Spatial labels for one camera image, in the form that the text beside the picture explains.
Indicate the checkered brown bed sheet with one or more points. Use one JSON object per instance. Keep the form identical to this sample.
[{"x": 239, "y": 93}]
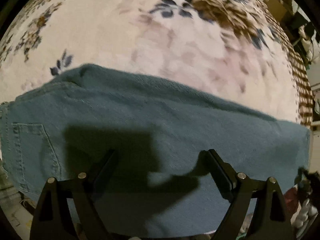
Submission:
[{"x": 297, "y": 70}]

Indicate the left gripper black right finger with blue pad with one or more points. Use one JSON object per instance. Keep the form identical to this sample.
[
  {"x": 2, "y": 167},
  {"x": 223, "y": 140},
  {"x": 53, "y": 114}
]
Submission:
[{"x": 270, "y": 217}]

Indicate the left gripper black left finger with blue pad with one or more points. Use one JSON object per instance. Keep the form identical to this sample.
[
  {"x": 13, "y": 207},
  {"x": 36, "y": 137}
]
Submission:
[{"x": 52, "y": 217}]

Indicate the light blue denim jeans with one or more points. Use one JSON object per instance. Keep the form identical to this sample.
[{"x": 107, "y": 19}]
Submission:
[{"x": 141, "y": 139}]

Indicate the floral bed blanket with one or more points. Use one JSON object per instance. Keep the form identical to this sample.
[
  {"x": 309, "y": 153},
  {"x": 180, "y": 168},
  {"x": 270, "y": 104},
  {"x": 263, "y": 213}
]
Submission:
[{"x": 227, "y": 48}]

